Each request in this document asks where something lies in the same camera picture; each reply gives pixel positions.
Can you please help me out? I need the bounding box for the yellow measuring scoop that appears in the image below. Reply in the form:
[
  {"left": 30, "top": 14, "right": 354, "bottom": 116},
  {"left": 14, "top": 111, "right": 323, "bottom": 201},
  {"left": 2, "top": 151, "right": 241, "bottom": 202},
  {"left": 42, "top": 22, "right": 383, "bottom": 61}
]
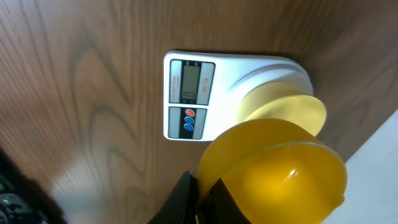
[{"left": 197, "top": 119, "right": 347, "bottom": 223}]

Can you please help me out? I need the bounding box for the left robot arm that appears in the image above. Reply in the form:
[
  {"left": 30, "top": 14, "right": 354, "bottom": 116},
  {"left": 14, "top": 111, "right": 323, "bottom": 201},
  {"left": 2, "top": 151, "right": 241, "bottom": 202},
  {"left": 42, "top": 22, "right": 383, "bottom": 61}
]
[{"left": 1, "top": 153, "right": 250, "bottom": 224}]

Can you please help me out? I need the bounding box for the pale yellow plastic bowl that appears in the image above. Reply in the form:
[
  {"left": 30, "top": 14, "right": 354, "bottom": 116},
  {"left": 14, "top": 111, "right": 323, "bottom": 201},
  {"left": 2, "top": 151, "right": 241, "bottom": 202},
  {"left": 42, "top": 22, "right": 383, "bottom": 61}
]
[{"left": 236, "top": 82, "right": 327, "bottom": 136}]

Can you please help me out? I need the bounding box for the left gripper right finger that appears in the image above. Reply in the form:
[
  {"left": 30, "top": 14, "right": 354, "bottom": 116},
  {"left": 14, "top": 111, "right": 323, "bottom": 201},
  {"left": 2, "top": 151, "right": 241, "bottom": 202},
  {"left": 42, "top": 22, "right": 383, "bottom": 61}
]
[{"left": 201, "top": 179, "right": 251, "bottom": 224}]

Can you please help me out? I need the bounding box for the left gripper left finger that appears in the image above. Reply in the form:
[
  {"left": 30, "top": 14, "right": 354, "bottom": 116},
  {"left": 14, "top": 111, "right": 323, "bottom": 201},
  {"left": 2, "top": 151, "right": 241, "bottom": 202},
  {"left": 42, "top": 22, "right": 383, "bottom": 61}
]
[{"left": 148, "top": 171, "right": 198, "bottom": 224}]

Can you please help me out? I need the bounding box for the white digital kitchen scale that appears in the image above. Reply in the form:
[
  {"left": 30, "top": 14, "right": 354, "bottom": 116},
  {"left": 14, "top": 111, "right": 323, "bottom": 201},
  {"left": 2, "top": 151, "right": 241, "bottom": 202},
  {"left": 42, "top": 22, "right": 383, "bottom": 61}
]
[{"left": 163, "top": 51, "right": 313, "bottom": 141}]

